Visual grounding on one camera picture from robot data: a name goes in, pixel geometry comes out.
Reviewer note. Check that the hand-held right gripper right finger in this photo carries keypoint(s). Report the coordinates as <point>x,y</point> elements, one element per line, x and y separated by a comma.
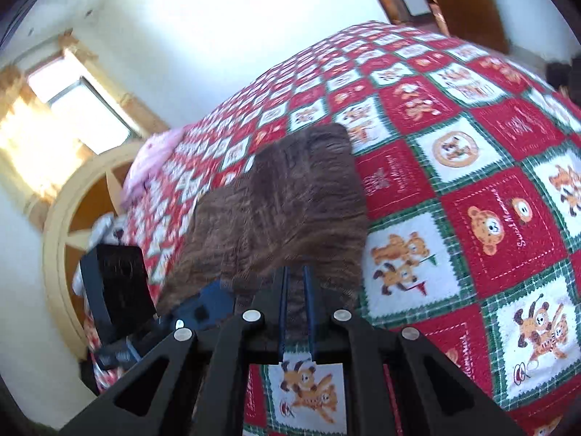
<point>309,302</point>

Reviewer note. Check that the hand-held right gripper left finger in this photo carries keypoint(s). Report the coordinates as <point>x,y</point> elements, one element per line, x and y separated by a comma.
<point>283,302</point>

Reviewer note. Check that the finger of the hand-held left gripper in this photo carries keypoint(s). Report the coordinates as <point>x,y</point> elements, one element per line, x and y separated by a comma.
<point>209,304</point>

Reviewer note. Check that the brown knit sweater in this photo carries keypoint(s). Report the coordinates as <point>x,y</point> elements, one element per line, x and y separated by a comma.
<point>281,200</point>

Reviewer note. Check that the cream wooden headboard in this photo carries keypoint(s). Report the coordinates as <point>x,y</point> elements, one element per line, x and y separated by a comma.
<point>59,236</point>

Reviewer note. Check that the pink pillow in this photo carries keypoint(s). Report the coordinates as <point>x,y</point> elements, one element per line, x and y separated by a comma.
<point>152,159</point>

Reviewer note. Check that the yellow curtain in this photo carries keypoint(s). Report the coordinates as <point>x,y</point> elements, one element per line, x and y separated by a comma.
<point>36,145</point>

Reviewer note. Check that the bright window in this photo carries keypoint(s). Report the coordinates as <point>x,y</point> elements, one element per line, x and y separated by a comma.
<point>86,100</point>

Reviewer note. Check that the red checked printed blanket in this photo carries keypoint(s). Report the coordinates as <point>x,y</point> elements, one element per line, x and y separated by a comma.
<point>476,190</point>

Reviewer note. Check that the brown wooden door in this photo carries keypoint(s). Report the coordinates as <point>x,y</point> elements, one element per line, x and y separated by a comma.
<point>463,4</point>

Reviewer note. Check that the dark object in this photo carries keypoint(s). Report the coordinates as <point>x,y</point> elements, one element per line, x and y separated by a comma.
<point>560,77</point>

